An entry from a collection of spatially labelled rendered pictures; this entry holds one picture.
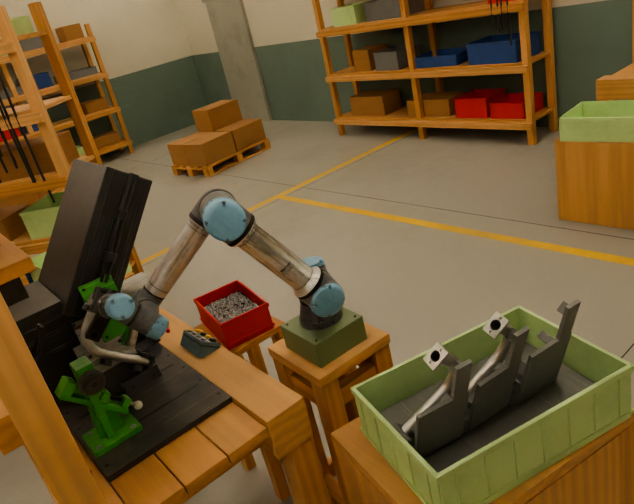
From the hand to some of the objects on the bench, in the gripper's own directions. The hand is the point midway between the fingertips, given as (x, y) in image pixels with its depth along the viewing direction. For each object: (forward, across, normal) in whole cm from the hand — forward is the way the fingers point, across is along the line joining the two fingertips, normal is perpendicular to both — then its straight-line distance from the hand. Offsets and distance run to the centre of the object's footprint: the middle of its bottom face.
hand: (92, 311), depth 197 cm
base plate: (+21, -18, +20) cm, 34 cm away
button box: (+4, -44, +3) cm, 44 cm away
